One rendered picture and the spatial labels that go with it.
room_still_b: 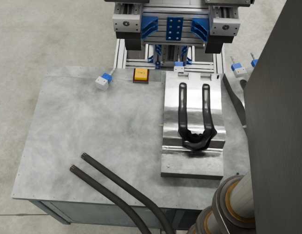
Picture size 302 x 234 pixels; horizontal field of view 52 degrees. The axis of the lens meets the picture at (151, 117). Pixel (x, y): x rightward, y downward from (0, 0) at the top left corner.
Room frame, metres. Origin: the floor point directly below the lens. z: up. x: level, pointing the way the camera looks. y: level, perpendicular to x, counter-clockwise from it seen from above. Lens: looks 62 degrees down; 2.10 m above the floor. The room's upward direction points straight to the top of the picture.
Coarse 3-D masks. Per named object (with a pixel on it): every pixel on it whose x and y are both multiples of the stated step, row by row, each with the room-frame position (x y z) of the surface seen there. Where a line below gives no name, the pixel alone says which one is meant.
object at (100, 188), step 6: (72, 168) 0.44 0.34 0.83; (78, 168) 0.44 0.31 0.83; (78, 174) 0.41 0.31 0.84; (84, 174) 0.41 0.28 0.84; (84, 180) 0.38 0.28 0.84; (90, 180) 0.38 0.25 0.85; (96, 186) 0.35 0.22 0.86; (102, 186) 0.35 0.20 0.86; (102, 192) 0.32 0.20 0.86; (108, 192) 0.32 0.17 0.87; (108, 198) 0.30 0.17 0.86; (114, 198) 0.30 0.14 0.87
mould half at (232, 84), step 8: (224, 72) 0.92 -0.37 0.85; (232, 72) 0.92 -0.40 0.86; (248, 72) 0.92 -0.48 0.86; (224, 80) 0.90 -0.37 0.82; (232, 80) 0.88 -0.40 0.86; (232, 88) 0.83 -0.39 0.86; (240, 88) 0.83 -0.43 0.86; (232, 96) 0.80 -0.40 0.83; (240, 96) 0.77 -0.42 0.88; (240, 104) 0.73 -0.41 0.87; (240, 112) 0.70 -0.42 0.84; (240, 120) 0.68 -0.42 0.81
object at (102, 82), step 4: (112, 72) 0.94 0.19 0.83; (104, 76) 0.91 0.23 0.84; (108, 76) 0.91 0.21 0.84; (96, 80) 0.88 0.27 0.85; (100, 80) 0.88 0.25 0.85; (104, 80) 0.88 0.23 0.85; (108, 80) 0.89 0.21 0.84; (96, 84) 0.87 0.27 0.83; (100, 84) 0.86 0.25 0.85; (104, 84) 0.85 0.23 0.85; (100, 88) 0.86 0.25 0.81; (104, 88) 0.85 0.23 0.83
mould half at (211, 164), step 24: (168, 72) 0.90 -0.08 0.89; (192, 72) 0.90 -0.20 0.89; (168, 96) 0.77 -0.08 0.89; (192, 96) 0.76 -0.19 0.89; (216, 96) 0.76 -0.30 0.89; (168, 120) 0.62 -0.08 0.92; (192, 120) 0.62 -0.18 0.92; (216, 120) 0.62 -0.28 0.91; (168, 144) 0.53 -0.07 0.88; (216, 144) 0.52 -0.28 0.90; (168, 168) 0.43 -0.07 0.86; (192, 168) 0.43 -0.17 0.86; (216, 168) 0.43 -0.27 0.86
